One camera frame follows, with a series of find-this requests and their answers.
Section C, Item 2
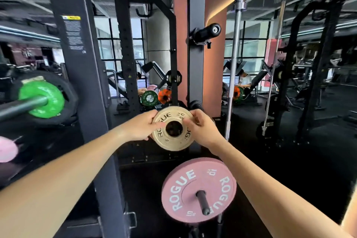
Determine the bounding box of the warning label sticker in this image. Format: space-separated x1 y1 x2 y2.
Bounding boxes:
61 15 86 54

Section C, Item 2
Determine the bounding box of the black framed window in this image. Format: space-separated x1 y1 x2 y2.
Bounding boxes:
94 17 145 97

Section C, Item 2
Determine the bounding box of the black power rack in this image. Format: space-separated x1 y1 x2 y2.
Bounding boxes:
109 0 179 116

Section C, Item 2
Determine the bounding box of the ceiling light strip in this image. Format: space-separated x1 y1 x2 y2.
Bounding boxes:
0 24 61 43

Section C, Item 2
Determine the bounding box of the person's right hand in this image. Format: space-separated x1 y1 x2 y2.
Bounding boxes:
183 109 226 151

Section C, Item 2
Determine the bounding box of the black weight plate gold print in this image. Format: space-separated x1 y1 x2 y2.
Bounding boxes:
10 70 79 127

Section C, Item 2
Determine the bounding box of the wall mirror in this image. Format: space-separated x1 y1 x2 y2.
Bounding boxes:
223 0 357 224

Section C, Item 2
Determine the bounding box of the orange fan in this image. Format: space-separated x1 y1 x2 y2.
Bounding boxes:
157 87 173 104

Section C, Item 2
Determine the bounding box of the thick chrome barbell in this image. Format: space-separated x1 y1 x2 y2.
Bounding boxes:
0 95 49 123

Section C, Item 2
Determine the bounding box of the green Rogue change plate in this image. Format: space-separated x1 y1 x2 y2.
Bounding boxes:
18 80 65 119

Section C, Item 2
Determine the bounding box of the cream Rogue change plate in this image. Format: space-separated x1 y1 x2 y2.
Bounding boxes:
151 106 199 152

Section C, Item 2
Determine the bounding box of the black leg press machine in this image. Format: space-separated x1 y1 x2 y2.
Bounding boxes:
107 61 168 107

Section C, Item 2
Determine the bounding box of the person's right forearm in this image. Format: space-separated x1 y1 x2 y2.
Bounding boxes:
209 140 355 238

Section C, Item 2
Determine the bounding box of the pink Rogue bumper plate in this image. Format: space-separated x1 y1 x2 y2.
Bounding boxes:
161 158 238 224

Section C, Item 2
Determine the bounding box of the person's left forearm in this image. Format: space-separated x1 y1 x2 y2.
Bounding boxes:
0 129 133 238

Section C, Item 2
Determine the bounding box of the thin black storage peg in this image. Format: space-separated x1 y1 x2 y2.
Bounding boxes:
196 190 212 216

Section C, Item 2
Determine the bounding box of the person's left hand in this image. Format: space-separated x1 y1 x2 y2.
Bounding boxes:
120 109 167 142

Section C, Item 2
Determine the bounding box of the dark green weight plate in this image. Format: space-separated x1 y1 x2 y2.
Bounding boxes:
139 90 160 107

